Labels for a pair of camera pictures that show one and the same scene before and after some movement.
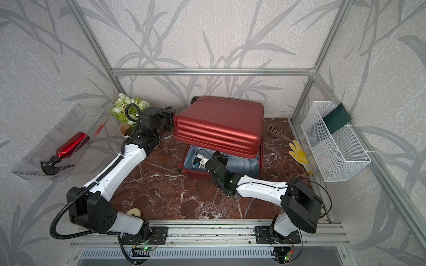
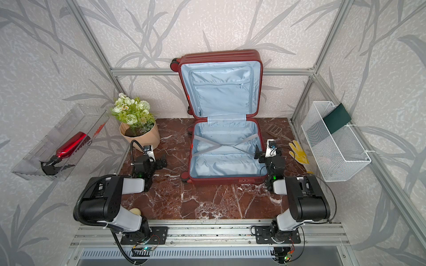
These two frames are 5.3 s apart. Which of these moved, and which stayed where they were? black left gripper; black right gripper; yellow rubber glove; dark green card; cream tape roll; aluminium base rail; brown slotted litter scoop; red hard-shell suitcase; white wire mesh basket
Moved: red hard-shell suitcase; black right gripper; black left gripper
Stayed: yellow rubber glove; white wire mesh basket; dark green card; cream tape roll; brown slotted litter scoop; aluminium base rail
